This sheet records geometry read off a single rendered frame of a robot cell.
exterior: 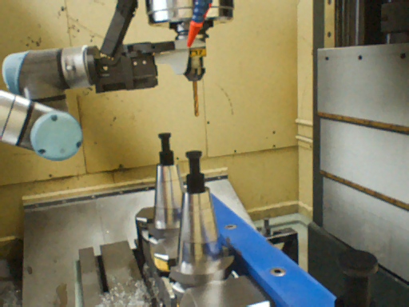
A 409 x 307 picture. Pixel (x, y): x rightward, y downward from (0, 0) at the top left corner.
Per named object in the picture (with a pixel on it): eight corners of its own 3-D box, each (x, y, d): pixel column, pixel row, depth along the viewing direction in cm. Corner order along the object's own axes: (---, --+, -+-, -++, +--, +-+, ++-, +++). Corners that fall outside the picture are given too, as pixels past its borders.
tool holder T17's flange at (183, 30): (212, 37, 73) (211, 22, 73) (178, 38, 72) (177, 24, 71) (204, 39, 79) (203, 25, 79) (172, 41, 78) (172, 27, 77)
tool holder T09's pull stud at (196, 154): (207, 191, 37) (205, 153, 36) (188, 193, 37) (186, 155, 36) (202, 185, 39) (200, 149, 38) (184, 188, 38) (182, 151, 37)
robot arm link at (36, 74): (23, 97, 81) (13, 53, 79) (78, 91, 81) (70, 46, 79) (5, 102, 74) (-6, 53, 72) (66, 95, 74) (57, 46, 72)
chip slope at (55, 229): (16, 371, 111) (0, 284, 105) (33, 261, 173) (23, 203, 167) (305, 296, 138) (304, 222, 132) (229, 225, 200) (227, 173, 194)
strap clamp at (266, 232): (248, 287, 93) (245, 225, 90) (241, 281, 96) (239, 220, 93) (299, 275, 97) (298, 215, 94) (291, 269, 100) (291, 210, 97)
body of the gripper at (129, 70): (162, 84, 81) (101, 91, 81) (156, 39, 79) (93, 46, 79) (158, 87, 74) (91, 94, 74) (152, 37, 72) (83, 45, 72)
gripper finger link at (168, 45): (180, 50, 74) (135, 56, 76) (179, 40, 74) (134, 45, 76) (172, 50, 70) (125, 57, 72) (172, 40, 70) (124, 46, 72)
